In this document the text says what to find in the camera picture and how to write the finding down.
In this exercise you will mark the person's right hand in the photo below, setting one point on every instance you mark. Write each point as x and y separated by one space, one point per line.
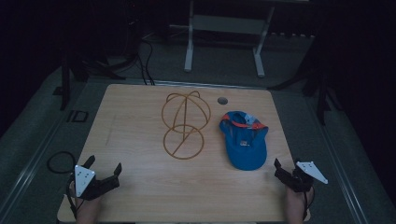
295 205

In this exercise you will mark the black rectangular floor bracket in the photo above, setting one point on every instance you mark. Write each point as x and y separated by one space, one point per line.
77 116

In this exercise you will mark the person's left hand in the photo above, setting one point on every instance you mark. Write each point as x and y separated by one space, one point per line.
88 210

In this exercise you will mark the grey round table grommet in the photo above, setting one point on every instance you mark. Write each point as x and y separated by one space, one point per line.
222 100

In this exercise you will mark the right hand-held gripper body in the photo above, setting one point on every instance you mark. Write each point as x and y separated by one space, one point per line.
306 174

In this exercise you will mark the black metal stand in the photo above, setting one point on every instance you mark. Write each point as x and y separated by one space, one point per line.
64 84
321 93

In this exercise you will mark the white metal desk frame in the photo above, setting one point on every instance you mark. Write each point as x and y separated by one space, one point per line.
190 46

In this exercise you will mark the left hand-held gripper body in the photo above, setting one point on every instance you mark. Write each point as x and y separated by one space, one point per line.
84 181

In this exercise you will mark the blue and orange cap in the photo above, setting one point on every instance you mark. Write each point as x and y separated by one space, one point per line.
246 141

